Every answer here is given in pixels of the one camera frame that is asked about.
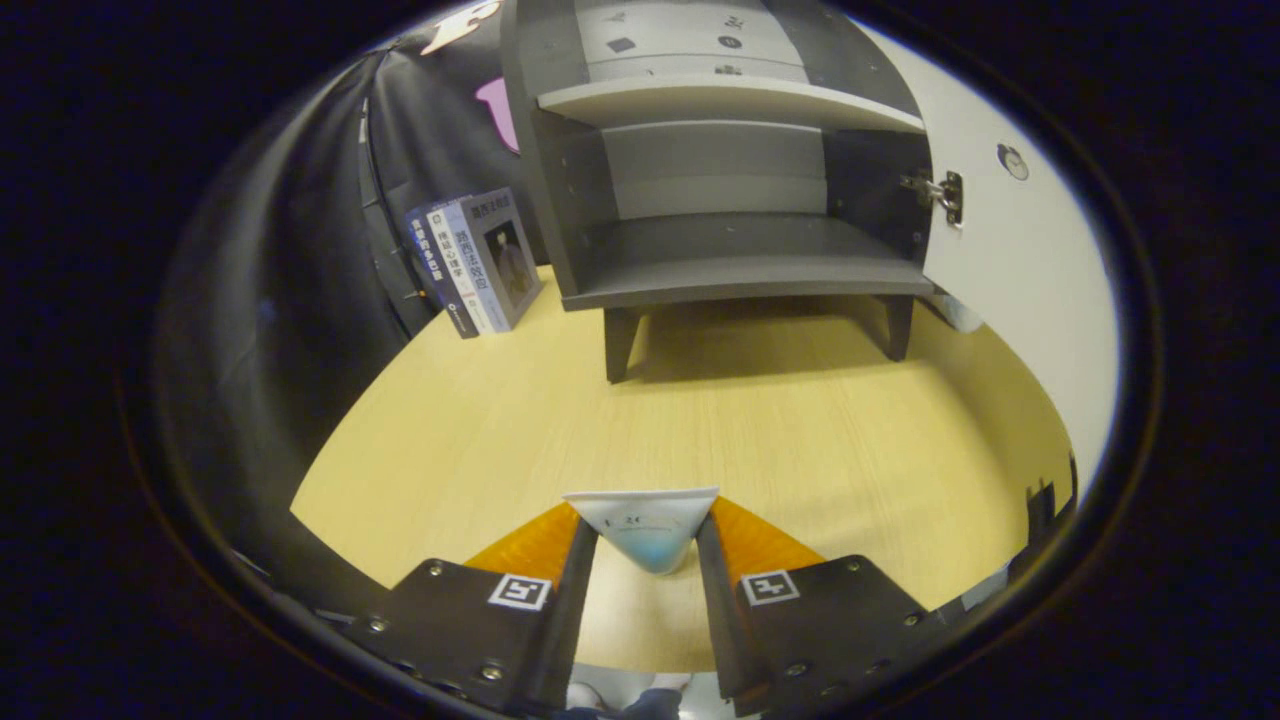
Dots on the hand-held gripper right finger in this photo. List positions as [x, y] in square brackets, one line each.
[722, 620]

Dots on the grey cover book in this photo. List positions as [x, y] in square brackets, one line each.
[510, 260]

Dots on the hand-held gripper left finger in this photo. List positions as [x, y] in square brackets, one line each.
[572, 600]

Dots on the white and blue tube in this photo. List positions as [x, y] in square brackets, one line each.
[645, 525]

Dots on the dark blue book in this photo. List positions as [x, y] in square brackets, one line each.
[430, 260]

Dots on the metal door hinge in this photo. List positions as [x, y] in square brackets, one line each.
[948, 195]

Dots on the black backdrop cloth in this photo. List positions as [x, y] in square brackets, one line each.
[300, 250]

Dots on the white spine book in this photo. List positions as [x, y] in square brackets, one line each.
[468, 270]

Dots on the grey cabinet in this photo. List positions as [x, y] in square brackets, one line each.
[700, 250]

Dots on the person's clothing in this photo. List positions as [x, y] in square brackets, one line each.
[650, 700]

